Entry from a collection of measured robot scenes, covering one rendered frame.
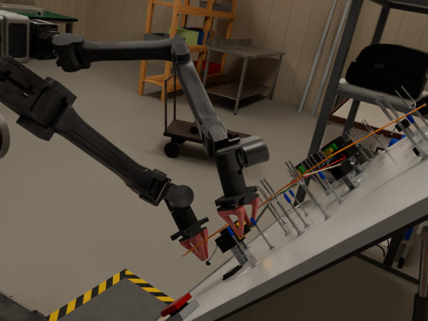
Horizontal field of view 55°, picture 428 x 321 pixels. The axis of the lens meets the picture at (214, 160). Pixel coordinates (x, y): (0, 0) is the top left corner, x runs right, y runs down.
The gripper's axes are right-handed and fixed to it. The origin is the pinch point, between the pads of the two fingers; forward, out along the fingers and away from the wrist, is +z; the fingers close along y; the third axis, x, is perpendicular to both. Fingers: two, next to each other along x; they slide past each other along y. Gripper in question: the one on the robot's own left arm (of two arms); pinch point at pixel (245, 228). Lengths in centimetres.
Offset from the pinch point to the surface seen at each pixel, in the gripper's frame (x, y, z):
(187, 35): 360, 490, -158
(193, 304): 0.1, -23.8, 6.3
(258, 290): -20.9, -30.4, -1.5
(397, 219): -43, -29, -11
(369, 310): -7, 50, 51
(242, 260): 2.3, -1.4, 7.7
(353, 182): -22.0, 19.0, -3.4
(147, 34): 375, 411, -166
